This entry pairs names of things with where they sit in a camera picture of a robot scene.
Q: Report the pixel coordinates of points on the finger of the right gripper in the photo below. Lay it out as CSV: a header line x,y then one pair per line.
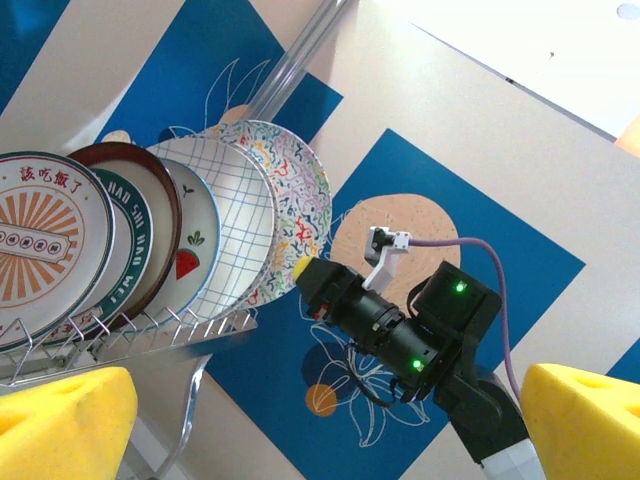
x,y
320,307
325,280

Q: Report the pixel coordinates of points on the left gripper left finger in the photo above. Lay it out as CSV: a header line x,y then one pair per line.
x,y
60,430

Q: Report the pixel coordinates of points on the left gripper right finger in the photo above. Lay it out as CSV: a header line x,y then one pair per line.
x,y
585,430

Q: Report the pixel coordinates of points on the colourful squiggle plate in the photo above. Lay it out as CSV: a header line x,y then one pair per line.
x,y
300,200

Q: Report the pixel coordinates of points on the blue grid line plate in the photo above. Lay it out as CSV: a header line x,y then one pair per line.
x,y
240,210

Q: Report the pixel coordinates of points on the fruit print plate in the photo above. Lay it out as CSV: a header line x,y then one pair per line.
x,y
195,240

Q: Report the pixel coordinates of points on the dark brown rimmed plate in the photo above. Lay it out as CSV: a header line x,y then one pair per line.
x,y
162,225

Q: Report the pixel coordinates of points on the green rimmed lettered plate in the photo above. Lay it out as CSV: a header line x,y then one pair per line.
x,y
132,250

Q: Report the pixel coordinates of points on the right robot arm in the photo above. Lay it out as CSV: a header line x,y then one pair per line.
x,y
510,462

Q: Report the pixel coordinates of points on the steel dish rack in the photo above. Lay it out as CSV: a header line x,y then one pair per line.
x,y
210,332

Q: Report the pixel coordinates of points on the orange sunburst print plate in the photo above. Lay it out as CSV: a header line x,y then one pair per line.
x,y
50,240

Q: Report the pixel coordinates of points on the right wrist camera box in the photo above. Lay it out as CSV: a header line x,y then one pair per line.
x,y
382,272

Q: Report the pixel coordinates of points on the aluminium frame post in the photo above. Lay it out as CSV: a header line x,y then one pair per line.
x,y
300,55

